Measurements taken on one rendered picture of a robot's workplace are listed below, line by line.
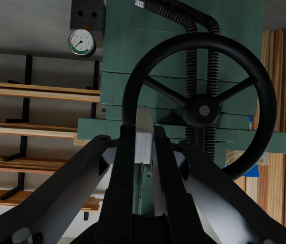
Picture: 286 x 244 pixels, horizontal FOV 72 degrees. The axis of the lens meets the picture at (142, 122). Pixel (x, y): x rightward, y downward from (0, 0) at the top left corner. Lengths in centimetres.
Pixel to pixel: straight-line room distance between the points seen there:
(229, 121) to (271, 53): 152
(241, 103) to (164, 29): 29
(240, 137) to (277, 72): 144
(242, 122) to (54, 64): 302
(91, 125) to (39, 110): 281
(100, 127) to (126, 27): 28
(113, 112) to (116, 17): 26
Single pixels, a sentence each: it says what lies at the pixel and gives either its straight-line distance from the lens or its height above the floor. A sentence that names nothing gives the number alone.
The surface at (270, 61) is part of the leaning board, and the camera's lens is 204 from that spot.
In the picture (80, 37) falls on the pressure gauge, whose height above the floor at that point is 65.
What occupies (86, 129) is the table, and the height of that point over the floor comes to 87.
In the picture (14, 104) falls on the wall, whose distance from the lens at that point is 352.
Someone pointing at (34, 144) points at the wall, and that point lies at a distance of 339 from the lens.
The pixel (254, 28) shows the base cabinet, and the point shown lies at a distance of 68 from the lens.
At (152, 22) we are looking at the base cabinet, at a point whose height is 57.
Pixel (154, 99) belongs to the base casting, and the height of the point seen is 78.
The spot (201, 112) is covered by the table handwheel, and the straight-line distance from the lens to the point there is 35.
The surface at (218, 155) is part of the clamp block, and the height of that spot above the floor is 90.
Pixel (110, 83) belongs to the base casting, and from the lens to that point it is 55.
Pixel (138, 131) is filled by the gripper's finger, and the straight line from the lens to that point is 15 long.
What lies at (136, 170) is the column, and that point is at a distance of 91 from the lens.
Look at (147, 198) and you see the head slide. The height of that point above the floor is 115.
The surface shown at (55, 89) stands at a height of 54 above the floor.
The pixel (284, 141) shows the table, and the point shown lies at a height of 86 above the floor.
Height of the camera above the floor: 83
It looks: 1 degrees up
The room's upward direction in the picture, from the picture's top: 176 degrees counter-clockwise
